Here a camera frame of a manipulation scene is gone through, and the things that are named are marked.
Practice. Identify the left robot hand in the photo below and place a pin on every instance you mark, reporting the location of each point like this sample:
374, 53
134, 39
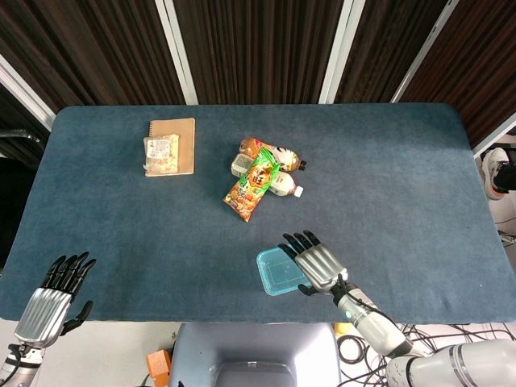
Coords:
42, 314

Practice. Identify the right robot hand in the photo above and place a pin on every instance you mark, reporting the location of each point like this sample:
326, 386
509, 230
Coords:
320, 266

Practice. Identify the blue plastic lid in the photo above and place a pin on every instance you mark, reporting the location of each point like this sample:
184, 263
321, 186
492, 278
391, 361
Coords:
278, 270

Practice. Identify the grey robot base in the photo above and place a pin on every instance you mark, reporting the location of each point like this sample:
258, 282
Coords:
254, 346

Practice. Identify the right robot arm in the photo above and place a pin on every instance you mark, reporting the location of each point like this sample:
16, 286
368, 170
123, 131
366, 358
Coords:
375, 328

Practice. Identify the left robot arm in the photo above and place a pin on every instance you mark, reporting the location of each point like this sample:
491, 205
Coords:
16, 367

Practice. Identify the yellow object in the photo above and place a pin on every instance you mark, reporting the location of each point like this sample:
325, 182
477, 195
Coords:
340, 327

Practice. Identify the milk tea bottle white cap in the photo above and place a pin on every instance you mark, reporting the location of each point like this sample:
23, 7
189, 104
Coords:
284, 184

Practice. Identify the green orange snack bag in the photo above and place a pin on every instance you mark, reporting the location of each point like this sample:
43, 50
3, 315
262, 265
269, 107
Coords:
252, 185

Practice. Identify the brown tea bottle black cap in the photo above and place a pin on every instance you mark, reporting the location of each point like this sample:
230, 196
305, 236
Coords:
286, 155

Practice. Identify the orange box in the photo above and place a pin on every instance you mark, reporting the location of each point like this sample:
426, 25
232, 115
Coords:
158, 360

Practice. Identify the small clear box dark contents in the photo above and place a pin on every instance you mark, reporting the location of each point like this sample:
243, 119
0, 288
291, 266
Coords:
241, 163

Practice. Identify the blue table cloth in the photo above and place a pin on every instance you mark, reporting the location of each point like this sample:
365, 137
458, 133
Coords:
161, 242

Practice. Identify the kraft spiral notebook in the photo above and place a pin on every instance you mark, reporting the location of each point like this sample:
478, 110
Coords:
186, 141

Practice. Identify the clear snack packet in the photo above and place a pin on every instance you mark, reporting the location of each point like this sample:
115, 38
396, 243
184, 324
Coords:
162, 155

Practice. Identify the white shoe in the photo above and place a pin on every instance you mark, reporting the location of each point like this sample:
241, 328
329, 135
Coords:
493, 169

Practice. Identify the white partition frame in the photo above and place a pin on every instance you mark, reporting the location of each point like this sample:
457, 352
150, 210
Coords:
423, 52
336, 52
24, 94
496, 139
177, 52

